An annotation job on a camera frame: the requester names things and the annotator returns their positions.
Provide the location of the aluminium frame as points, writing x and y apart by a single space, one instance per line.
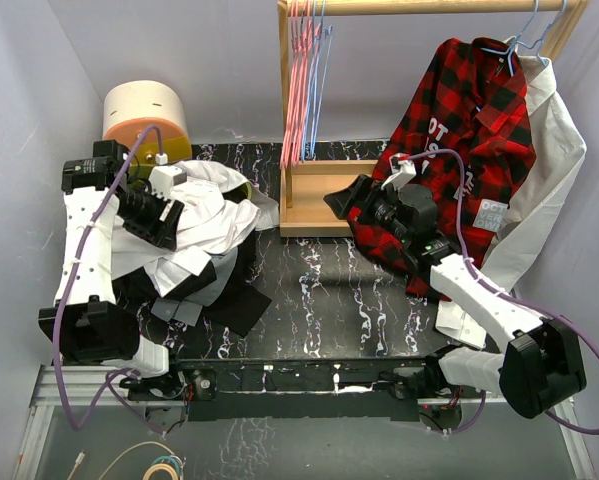
122 444

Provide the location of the red black plaid shirt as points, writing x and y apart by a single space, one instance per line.
467 128

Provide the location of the blue wire hanger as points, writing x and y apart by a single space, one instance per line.
319 50

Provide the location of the wooden clothes rack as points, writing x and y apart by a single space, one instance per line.
302 210

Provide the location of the pink wire hanger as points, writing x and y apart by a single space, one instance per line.
300 29

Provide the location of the black garment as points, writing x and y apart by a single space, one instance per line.
238 307

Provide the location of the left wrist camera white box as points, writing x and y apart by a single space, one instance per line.
164 176

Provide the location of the cream orange yellow cylinder container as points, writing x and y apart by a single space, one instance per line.
129 107

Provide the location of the cream white hanging shirt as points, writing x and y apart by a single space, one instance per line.
522 224

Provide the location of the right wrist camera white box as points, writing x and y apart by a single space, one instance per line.
403 170

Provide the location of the olive green basket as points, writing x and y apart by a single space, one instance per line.
138 179

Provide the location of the grey garment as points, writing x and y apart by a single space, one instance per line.
189 281

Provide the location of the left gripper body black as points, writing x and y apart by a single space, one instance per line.
141 212

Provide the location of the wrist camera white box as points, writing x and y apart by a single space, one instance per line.
164 176
403 170

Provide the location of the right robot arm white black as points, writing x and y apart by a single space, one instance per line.
539 362

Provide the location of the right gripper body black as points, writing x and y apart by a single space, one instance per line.
381 207

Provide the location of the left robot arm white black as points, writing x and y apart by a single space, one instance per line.
85 320

